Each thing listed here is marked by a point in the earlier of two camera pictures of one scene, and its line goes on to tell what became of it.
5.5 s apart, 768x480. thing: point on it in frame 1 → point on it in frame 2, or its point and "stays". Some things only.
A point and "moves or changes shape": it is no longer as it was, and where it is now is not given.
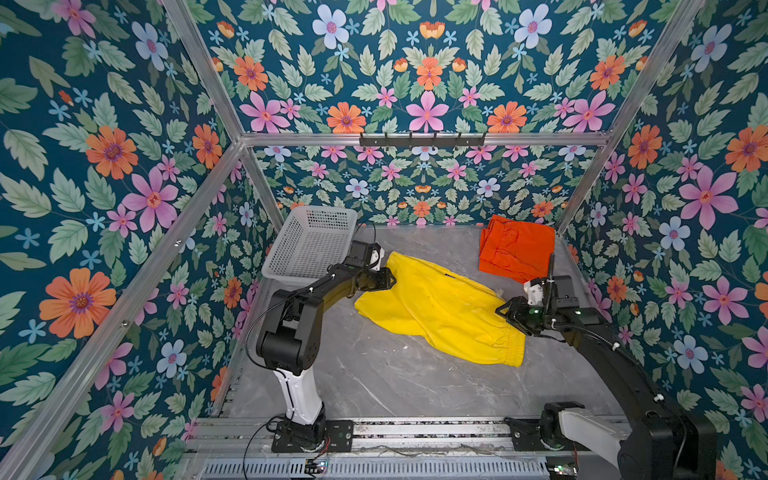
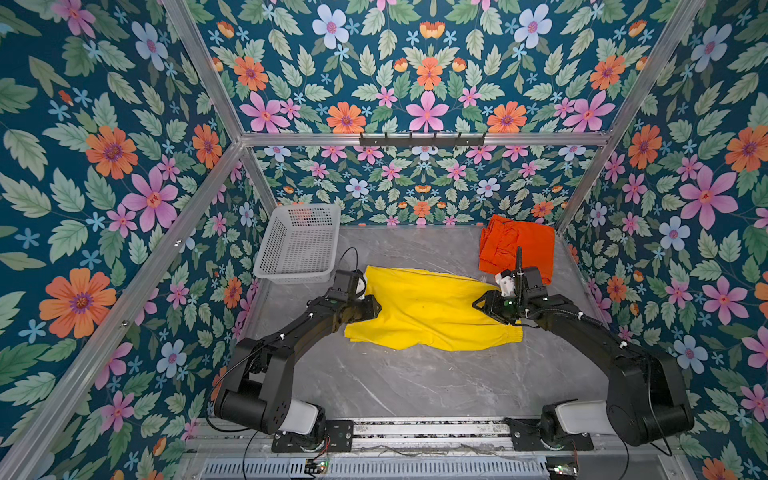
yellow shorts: x=435 y=303 moves or changes shape
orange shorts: x=517 y=250 stays
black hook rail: x=422 y=141 stays
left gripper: x=384 y=280 → x=371 y=309
